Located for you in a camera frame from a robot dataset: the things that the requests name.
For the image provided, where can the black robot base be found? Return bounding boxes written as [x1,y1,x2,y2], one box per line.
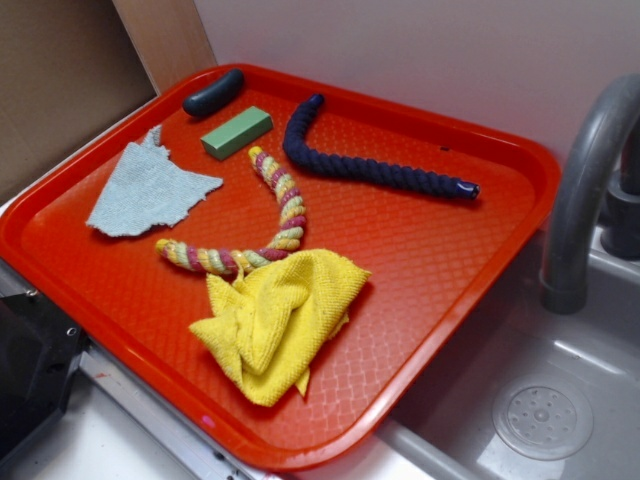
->
[1,288,87,472]

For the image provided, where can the green rectangular block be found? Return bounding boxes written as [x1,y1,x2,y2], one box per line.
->
[200,106,273,161]

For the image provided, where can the red plastic tray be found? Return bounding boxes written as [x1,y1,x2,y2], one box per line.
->
[1,65,560,472]

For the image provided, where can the yellow microfibre cloth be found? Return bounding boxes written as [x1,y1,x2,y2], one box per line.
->
[189,249,370,407]

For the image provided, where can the dark grey curved sausage toy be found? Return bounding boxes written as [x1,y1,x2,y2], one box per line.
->
[182,68,245,118]

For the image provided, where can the light blue cloth piece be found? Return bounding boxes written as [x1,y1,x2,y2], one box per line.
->
[87,125,223,237]

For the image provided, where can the grey plastic sink basin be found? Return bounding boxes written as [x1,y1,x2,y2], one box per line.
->
[378,237,639,479]

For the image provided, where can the grey toy faucet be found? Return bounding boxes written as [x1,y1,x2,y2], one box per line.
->
[540,73,639,314]

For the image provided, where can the wooden board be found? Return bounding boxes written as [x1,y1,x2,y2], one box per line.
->
[1,1,216,201]

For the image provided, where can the multicolour twisted rope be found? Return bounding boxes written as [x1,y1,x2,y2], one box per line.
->
[155,145,308,276]

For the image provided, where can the dark blue twisted rope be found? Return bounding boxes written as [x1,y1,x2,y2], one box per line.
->
[282,93,481,201]

